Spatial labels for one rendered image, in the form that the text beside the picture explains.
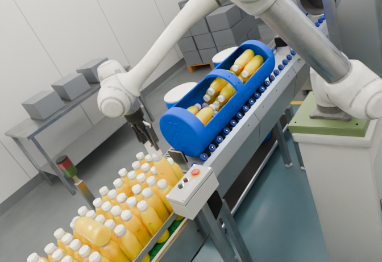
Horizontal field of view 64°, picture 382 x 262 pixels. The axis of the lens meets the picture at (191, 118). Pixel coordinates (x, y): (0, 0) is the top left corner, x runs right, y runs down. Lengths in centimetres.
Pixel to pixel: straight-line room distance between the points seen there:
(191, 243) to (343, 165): 76
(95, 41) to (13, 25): 115
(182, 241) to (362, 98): 91
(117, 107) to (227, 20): 406
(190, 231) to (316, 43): 92
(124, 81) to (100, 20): 429
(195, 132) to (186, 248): 53
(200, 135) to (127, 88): 62
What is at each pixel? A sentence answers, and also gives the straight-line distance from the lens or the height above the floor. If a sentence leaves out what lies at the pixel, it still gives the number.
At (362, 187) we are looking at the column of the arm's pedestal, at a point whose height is 72.
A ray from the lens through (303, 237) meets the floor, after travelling 235.
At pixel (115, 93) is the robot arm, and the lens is 99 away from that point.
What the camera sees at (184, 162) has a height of 98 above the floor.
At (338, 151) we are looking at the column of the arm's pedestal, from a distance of 149.
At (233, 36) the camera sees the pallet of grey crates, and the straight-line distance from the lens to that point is 500.
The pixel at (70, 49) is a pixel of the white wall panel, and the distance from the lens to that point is 493.
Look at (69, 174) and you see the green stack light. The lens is 167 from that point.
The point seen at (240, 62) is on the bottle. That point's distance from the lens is 199.
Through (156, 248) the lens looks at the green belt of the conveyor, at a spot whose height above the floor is 90.
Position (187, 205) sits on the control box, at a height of 107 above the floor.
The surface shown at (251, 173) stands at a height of 15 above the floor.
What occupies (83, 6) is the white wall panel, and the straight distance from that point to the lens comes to 518.
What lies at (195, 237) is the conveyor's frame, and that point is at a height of 80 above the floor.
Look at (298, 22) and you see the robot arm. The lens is 105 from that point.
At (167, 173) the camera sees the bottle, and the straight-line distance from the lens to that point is 136.
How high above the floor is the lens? 186
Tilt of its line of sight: 26 degrees down
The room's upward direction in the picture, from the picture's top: 24 degrees counter-clockwise
